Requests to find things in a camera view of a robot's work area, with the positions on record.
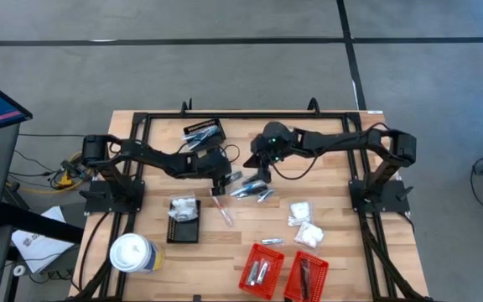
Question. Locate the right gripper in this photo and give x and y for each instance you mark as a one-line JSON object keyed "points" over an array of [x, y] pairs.
{"points": [[266, 155]]}

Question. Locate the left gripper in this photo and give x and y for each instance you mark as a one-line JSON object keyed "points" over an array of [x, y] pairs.
{"points": [[218, 165]]}

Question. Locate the red toothbrush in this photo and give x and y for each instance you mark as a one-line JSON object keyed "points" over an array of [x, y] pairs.
{"points": [[223, 211]]}

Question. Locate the cotton balls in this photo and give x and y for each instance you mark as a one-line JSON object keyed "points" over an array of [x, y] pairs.
{"points": [[180, 215], [183, 203], [300, 211], [308, 235]]}

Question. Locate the blue toothbrush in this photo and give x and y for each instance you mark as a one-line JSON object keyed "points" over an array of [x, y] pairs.
{"points": [[197, 143], [245, 189], [208, 132]]}

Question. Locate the black slotted plastic basket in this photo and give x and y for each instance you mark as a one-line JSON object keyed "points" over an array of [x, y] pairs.
{"points": [[183, 235], [201, 124]]}

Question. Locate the nail clipper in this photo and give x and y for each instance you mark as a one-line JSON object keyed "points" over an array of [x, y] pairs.
{"points": [[266, 196], [253, 273], [263, 272], [272, 241]]}

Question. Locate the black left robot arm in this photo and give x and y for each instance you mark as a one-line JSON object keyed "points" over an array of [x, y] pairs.
{"points": [[149, 153]]}

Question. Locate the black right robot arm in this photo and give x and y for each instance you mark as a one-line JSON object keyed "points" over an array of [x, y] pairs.
{"points": [[342, 140]]}

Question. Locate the red slotted plastic basket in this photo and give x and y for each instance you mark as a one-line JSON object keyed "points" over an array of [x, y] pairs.
{"points": [[275, 258], [319, 277]]}

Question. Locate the disinfecting wipes canister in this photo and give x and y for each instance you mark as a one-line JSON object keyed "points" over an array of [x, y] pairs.
{"points": [[134, 251]]}

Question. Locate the black power strip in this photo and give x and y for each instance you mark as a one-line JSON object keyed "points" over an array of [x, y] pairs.
{"points": [[71, 168]]}

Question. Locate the black stand beam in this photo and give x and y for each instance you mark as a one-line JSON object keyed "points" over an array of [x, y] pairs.
{"points": [[36, 224]]}

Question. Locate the white paper sheet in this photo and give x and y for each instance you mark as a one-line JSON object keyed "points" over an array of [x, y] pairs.
{"points": [[36, 251]]}

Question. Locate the white tape roll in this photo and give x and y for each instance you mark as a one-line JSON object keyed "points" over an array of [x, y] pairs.
{"points": [[14, 271]]}

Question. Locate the black frame hook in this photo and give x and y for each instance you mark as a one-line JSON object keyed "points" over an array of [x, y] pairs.
{"points": [[316, 107], [190, 107]]}

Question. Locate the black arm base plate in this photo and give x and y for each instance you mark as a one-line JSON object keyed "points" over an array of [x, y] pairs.
{"points": [[99, 204], [396, 205]]}

